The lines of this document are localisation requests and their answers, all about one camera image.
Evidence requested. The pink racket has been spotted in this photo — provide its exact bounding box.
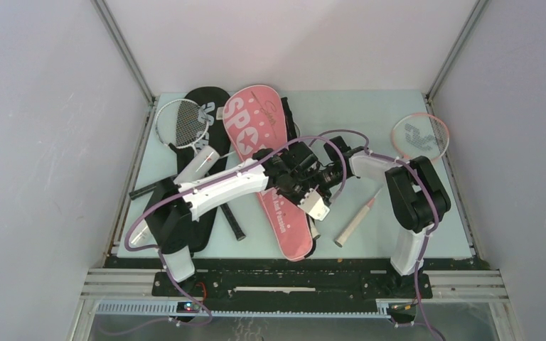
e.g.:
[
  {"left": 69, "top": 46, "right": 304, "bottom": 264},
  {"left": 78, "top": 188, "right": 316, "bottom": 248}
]
[
  {"left": 334, "top": 112, "right": 450, "bottom": 248},
  {"left": 308, "top": 218, "right": 321, "bottom": 241}
]

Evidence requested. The pink sport racket bag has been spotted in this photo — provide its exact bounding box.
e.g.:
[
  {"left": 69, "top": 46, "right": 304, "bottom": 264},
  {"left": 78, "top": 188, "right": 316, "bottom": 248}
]
[{"left": 223, "top": 85, "right": 313, "bottom": 261}]

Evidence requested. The white shuttlecock tube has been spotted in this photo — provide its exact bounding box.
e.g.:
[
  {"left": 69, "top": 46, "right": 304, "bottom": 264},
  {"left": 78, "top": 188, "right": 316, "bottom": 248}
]
[{"left": 128, "top": 146, "right": 220, "bottom": 249}]

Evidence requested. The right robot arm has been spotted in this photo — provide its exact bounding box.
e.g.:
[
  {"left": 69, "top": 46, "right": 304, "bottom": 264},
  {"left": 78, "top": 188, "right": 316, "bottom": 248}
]
[{"left": 315, "top": 136, "right": 451, "bottom": 297}]

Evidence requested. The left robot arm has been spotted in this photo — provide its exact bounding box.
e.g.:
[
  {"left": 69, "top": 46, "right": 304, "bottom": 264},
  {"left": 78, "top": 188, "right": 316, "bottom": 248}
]
[{"left": 142, "top": 140, "right": 329, "bottom": 296}]

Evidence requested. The black racket bag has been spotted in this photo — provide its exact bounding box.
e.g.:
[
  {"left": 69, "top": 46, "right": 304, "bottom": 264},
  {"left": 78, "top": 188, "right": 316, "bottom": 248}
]
[{"left": 185, "top": 87, "right": 231, "bottom": 253}]

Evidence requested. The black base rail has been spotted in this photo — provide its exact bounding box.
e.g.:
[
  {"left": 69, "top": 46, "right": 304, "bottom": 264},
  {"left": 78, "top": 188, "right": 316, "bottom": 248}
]
[{"left": 108, "top": 256, "right": 486, "bottom": 316}]

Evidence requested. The left aluminium frame post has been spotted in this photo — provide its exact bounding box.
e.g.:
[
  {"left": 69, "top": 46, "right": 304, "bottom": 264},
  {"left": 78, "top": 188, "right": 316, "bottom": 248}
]
[{"left": 91, "top": 0, "right": 157, "bottom": 258}]

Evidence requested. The aluminium frame post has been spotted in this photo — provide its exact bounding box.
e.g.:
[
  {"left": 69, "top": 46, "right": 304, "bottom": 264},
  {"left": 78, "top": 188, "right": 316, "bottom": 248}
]
[
  {"left": 91, "top": 0, "right": 157, "bottom": 258},
  {"left": 425, "top": 0, "right": 491, "bottom": 103}
]

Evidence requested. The right aluminium frame post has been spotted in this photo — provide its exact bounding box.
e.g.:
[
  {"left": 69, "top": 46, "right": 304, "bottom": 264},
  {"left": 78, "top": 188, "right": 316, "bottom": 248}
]
[{"left": 425, "top": 0, "right": 491, "bottom": 103}]

